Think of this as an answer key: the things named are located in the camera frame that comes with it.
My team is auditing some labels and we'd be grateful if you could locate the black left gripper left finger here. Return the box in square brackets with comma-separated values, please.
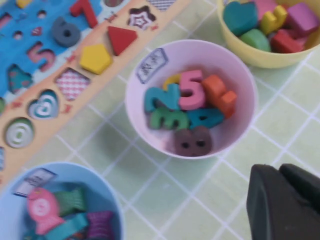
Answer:
[246, 163, 320, 240]

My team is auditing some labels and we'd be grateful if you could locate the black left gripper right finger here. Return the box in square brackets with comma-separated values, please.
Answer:
[279, 163, 320, 215]

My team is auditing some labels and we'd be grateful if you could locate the teal wooden heart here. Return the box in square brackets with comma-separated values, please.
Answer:
[222, 1, 259, 37]

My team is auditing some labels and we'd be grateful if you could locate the yellow plastic bowl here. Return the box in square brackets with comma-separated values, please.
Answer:
[216, 0, 320, 69]

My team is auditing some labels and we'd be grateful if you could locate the pink plastic bowl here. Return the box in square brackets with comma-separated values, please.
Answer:
[124, 39, 256, 160]

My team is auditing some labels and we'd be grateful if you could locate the red wooden sign piece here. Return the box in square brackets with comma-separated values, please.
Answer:
[270, 28, 310, 54]

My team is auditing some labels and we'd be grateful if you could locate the green wooden shape piece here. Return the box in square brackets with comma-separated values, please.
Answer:
[240, 28, 272, 53]

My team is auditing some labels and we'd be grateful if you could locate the light blue plastic bowl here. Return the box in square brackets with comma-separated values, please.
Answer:
[0, 161, 125, 240]

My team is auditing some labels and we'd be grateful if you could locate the yellow wooden sign piece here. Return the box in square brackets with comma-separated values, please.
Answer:
[259, 4, 288, 35]

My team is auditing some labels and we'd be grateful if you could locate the paper label on pink bowl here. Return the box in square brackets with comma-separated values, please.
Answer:
[134, 47, 168, 85]

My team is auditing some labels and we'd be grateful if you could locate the colourful wooden puzzle board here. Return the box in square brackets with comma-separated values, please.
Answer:
[0, 0, 198, 186]

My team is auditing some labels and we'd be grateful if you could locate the paper label on blue bowl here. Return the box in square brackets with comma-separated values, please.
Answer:
[12, 167, 59, 197]

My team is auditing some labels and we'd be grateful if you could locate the green checked tablecloth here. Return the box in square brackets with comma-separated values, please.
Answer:
[23, 0, 320, 240]

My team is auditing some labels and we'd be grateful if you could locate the brown number eight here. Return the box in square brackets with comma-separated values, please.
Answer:
[173, 125, 213, 158]

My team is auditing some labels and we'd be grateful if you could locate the teal number four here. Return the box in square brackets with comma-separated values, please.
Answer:
[187, 107, 225, 130]

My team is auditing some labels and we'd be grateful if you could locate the orange number one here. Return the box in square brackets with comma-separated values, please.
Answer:
[201, 74, 238, 120]

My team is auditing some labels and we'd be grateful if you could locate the pink number five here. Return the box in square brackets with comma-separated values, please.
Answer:
[178, 69, 207, 111]

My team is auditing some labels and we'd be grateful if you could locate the green number three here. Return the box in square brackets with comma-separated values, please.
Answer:
[149, 106, 190, 131]

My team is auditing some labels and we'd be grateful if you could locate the teal number two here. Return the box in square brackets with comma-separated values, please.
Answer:
[143, 83, 181, 113]

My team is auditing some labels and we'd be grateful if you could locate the yellow number nine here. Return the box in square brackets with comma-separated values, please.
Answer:
[162, 73, 183, 91]

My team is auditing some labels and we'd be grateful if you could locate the magenta wooden square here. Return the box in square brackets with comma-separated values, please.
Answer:
[286, 2, 320, 38]

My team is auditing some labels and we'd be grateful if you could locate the purple wooden fish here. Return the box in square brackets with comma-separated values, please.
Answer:
[86, 210, 116, 240]

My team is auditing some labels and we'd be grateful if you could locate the pink wooden trapezoid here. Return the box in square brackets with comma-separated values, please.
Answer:
[253, 0, 278, 18]

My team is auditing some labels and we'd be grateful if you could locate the teal plain wooden fish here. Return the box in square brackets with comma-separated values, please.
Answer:
[23, 212, 89, 240]

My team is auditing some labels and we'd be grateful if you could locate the green wooden fish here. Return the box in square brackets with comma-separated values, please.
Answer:
[53, 187, 87, 218]

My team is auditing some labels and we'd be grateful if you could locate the pink wooden fish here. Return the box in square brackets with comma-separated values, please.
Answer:
[26, 187, 66, 236]

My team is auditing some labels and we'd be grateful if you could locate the red wooden triangle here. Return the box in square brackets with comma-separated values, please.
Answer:
[107, 25, 139, 57]

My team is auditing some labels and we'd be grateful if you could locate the yellow wooden pentagon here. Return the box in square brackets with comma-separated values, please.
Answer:
[79, 43, 113, 76]

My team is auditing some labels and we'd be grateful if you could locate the red number seven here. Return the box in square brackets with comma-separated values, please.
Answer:
[69, 0, 99, 29]

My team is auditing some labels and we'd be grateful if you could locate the dark grey number six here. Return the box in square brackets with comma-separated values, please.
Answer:
[51, 16, 82, 48]

